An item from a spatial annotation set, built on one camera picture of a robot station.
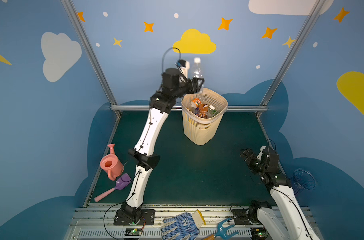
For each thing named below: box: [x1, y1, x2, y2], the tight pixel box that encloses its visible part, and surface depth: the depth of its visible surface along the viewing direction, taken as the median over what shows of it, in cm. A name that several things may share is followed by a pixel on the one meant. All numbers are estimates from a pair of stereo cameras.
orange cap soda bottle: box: [190, 97, 204, 109], surface depth 97 cm
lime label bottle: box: [209, 104, 217, 116], surface depth 95 cm
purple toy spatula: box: [94, 173, 132, 203], surface depth 85 cm
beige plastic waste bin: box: [181, 88, 228, 146], surface depth 94 cm
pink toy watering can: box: [100, 143, 124, 181], surface depth 83 cm
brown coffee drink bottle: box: [198, 103, 209, 118], surface depth 92 cm
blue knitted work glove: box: [161, 209, 206, 240], surface depth 73 cm
